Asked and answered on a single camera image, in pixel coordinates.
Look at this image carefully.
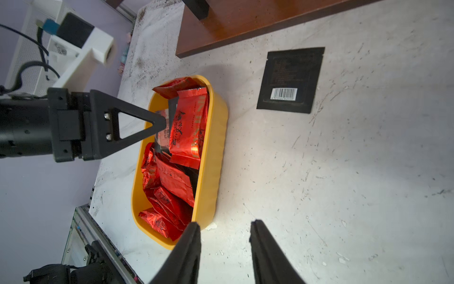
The brown wooden tiered stand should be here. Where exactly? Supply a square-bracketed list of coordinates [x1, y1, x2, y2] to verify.
[176, 0, 370, 59]

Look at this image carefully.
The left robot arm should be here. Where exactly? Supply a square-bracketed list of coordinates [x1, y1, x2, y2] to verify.
[1, 88, 166, 163]

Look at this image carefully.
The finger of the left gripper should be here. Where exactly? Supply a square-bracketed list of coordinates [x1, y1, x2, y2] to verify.
[89, 90, 166, 160]

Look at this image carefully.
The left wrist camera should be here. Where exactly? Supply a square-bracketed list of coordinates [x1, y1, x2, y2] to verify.
[33, 13, 117, 97]

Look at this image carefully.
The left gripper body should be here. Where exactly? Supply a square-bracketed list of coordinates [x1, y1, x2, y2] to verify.
[47, 88, 92, 163]

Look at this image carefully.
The black tea bag barcode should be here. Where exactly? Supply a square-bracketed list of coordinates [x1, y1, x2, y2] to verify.
[257, 47, 325, 114]

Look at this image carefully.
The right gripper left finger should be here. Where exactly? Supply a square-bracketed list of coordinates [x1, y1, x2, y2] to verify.
[150, 222, 202, 284]

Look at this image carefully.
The yellow storage box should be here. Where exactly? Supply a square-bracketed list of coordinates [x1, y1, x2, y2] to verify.
[131, 75, 228, 250]

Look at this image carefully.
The red foil tea bags pile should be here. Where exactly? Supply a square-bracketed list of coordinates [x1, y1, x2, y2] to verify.
[139, 77, 208, 241]

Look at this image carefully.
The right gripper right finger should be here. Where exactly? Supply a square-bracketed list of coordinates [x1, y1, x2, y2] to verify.
[249, 220, 305, 284]

